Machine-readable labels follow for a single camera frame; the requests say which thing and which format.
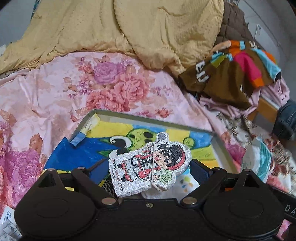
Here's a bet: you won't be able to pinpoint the brown quilted jacket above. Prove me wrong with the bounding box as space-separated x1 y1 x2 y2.
214 1 263 49

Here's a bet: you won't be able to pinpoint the wooden bed frame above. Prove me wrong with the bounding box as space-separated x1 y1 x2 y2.
247 97 278 123

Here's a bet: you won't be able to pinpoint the blue denim jeans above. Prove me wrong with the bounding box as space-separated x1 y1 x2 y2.
272 100 296 141

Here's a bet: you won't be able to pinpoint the face mask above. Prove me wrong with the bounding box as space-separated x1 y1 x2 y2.
241 138 272 183

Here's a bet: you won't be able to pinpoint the cartoon character plush pad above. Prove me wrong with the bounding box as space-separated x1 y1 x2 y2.
108 132 192 198

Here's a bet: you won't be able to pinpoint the pink floral quilt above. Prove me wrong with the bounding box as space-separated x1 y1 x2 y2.
1 52 220 209

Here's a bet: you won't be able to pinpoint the colourful striped brown garment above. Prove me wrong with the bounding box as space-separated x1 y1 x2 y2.
178 40 281 110

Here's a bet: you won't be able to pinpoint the yellow dotted blanket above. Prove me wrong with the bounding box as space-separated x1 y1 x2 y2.
1 1 224 75

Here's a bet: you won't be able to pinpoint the cartoon painted tray box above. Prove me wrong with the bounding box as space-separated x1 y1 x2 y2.
43 109 239 200

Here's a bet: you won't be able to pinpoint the ornate white red bedsheet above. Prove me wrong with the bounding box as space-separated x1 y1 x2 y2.
216 113 295 195

